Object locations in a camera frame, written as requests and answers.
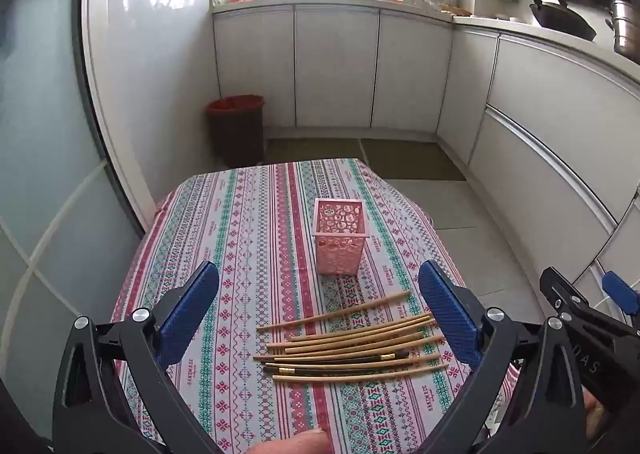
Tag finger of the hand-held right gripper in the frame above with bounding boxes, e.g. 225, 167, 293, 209
540, 267, 592, 321
602, 271, 640, 317

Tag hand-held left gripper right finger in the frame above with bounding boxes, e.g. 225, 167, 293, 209
418, 260, 588, 454

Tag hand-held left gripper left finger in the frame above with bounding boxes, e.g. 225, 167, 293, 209
52, 260, 221, 454

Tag bunch of bamboo chopsticks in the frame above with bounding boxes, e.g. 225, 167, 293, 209
254, 290, 450, 383

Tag dark chopstick with gold band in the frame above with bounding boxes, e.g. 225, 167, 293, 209
254, 353, 410, 366
271, 365, 401, 380

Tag pink perforated utensil holder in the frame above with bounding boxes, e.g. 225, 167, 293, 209
311, 198, 372, 277

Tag person's right hand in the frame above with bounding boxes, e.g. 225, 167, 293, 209
585, 391, 609, 441

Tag person's left hand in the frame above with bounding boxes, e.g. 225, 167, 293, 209
247, 426, 333, 454

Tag patterned tablecloth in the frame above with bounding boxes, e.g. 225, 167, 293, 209
107, 158, 521, 454

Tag olive floor mat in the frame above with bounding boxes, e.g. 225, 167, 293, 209
265, 138, 368, 165
361, 139, 467, 182

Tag brown trash bin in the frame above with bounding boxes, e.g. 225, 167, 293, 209
205, 94, 266, 169

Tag frosted glass sliding door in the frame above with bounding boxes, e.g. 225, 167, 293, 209
0, 0, 146, 435

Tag steel pot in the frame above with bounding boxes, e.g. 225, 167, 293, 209
606, 0, 640, 57

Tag black frying pan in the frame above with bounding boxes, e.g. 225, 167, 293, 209
509, 0, 597, 42

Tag white kitchen cabinets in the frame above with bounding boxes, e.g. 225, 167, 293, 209
212, 4, 640, 285

